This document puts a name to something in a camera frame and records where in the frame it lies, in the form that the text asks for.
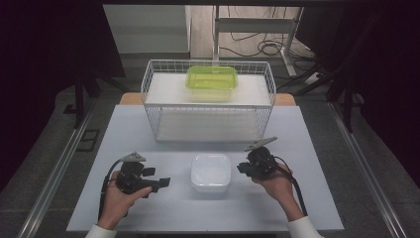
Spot dark curtain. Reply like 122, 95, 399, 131
295, 0, 420, 189
0, 0, 127, 194

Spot grey cabinet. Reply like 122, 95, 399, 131
103, 4, 192, 60

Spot black floor bracket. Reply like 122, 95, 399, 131
76, 129, 101, 153

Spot black stand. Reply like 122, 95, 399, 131
276, 63, 365, 134
62, 69, 128, 130

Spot hand-held gripper black cable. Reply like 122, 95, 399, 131
97, 158, 124, 221
271, 156, 309, 217

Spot white wire rack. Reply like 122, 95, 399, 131
141, 59, 277, 144

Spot metal floor rail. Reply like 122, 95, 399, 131
328, 101, 409, 238
16, 98, 97, 238

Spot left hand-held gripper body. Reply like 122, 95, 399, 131
115, 151, 148, 195

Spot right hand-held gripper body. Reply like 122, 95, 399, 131
244, 136, 278, 179

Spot yellow-green plastic container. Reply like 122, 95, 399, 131
184, 64, 240, 102

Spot white power strip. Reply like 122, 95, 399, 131
303, 71, 323, 85

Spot black floor cables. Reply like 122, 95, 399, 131
219, 6, 318, 72

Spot left hand-held gripper black cable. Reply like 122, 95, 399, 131
97, 158, 124, 221

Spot white plastic container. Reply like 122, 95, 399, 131
190, 153, 232, 193

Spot person's right hand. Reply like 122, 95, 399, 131
252, 164, 305, 222

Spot wooden table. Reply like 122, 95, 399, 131
119, 92, 297, 107

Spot person's left hand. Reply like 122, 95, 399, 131
97, 170, 153, 230

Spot white metal desk frame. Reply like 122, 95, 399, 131
212, 5, 305, 77

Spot right hand-held gripper black cable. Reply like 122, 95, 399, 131
271, 156, 309, 217

